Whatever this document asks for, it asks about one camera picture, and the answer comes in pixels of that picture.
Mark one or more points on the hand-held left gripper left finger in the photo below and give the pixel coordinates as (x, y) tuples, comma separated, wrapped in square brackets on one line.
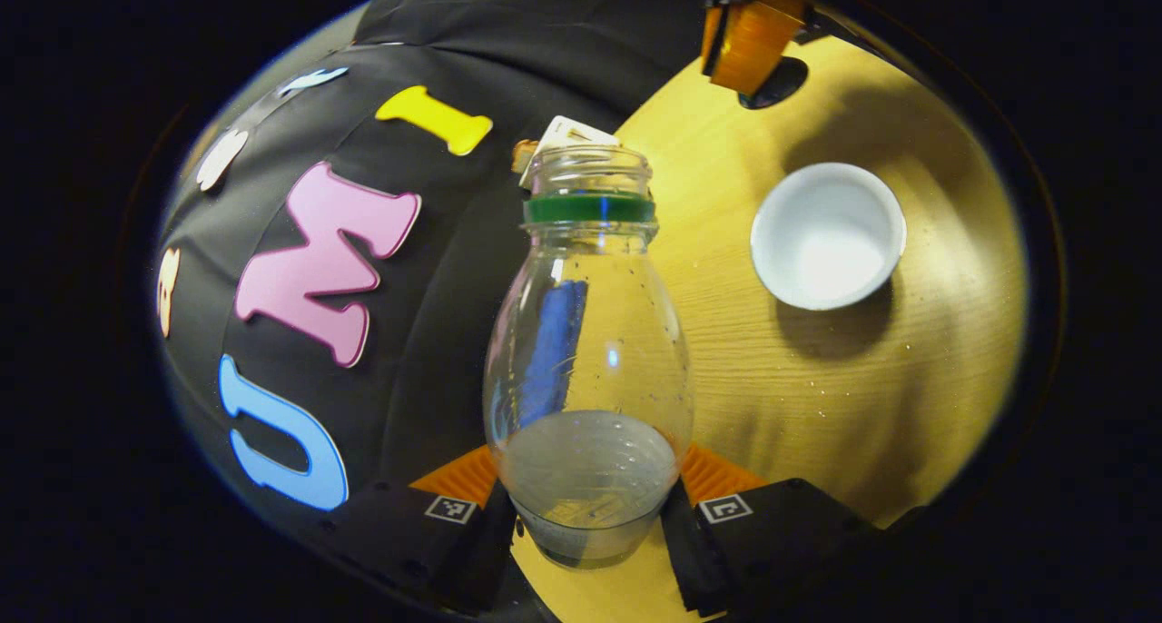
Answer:
[(399, 532)]

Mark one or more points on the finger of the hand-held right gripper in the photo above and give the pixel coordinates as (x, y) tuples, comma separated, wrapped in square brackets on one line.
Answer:
[(753, 46)]

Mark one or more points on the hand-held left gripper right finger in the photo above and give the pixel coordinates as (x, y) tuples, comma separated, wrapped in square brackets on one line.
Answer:
[(781, 532)]

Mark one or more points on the dark blue teacup lid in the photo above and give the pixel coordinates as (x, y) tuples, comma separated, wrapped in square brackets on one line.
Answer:
[(779, 89)]

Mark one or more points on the white teacup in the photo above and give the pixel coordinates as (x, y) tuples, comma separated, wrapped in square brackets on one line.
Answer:
[(826, 242)]

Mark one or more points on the clear plastic water bottle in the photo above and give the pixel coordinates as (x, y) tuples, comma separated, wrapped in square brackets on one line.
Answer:
[(590, 332)]

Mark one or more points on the white toaster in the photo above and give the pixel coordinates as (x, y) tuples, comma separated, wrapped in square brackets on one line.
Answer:
[(567, 131)]

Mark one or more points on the brown toast slice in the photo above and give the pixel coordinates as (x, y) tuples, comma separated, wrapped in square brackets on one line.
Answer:
[(524, 155)]

